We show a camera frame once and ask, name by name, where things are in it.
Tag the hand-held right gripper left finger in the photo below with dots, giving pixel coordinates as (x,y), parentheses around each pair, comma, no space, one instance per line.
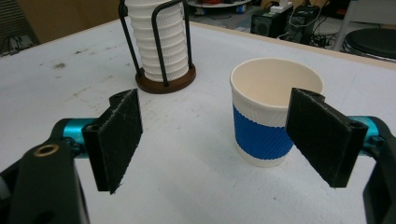
(115,140)

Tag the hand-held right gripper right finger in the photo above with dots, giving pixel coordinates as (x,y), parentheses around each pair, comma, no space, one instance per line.
(323,137)

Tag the blue banded paper cup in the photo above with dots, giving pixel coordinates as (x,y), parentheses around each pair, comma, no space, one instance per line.
(264,137)

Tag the stack of white paper cups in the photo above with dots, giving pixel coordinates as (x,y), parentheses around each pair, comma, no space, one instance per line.
(168,46)

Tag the white foam mat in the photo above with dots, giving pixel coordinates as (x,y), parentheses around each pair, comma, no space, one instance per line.
(193,180)

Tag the black round stool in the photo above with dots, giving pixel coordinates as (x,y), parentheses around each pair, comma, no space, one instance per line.
(372,43)

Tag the dark computer case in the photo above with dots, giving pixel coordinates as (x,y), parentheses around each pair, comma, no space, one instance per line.
(303,25)

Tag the black computer tower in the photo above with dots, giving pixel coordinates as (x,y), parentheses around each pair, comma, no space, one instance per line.
(269,26)

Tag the brown board panel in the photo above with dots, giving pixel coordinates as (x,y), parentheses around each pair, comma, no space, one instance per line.
(68,18)

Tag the white power strip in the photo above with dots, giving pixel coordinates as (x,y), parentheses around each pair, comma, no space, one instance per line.
(280,6)

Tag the white round table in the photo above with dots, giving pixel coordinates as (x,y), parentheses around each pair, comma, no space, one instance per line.
(218,3)

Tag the white metal post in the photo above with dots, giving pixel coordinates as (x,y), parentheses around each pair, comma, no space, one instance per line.
(345,25)

